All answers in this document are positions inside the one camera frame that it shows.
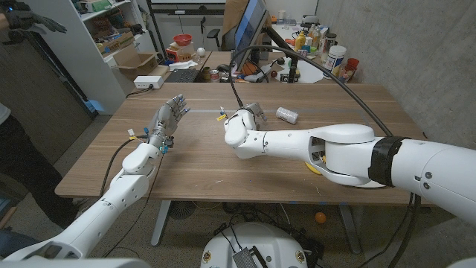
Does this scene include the person in dark trousers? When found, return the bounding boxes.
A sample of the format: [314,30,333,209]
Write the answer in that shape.
[0,102,81,228]

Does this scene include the open cardboard box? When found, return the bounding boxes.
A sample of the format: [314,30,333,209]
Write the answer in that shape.
[112,44,160,81]

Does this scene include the printed cardboard box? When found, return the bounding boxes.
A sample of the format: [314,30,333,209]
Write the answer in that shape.
[97,31,135,57]

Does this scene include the yellow toy banana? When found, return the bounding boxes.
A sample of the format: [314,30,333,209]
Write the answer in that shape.
[304,162,323,176]

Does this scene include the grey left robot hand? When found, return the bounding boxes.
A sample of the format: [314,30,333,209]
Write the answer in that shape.
[147,93,191,152]

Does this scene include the black keyboard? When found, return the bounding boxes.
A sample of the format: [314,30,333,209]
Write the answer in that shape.
[165,68,200,83]

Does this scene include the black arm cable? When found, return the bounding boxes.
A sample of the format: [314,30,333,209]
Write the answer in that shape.
[98,134,149,198]
[228,44,423,268]

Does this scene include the grey table leg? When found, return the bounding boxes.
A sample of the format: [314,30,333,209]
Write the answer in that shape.
[338,205,362,255]
[150,200,172,247]

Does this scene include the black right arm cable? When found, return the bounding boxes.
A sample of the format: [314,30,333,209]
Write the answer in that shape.
[228,44,423,268]

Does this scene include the computer monitor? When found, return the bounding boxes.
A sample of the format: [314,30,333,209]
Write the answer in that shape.
[233,0,269,72]

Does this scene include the grey finned module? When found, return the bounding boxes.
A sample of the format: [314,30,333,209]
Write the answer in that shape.
[232,248,261,268]

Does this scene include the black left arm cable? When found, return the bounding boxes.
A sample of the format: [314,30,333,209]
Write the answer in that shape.
[98,134,149,198]

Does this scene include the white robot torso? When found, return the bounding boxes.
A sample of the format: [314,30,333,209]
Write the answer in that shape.
[199,222,309,268]

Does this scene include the white canister blue label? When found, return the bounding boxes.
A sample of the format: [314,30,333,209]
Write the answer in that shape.
[322,45,347,80]

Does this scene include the blue plastic piece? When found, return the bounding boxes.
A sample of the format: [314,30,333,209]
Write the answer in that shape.
[87,99,107,115]

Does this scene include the dark lidded jar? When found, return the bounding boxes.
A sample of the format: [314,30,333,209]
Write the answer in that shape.
[324,32,338,53]

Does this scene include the white paper stack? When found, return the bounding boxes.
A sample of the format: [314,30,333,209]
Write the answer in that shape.
[169,59,199,71]

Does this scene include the black office chair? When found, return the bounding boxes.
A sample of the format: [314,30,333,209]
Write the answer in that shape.
[206,28,237,51]

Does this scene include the white shelf unit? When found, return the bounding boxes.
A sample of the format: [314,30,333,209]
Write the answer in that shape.
[29,0,153,115]

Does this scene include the orange basketball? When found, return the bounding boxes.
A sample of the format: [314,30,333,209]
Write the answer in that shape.
[241,61,257,77]

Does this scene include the white paper sheet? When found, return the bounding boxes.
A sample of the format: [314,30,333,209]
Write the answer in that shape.
[286,58,325,84]

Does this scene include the red bowl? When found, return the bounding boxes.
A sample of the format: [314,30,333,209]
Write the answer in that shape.
[173,33,193,47]

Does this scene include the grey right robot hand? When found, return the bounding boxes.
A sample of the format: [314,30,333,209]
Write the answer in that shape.
[241,102,268,130]

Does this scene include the white power box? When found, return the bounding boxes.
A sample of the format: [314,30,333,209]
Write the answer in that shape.
[133,75,164,90]

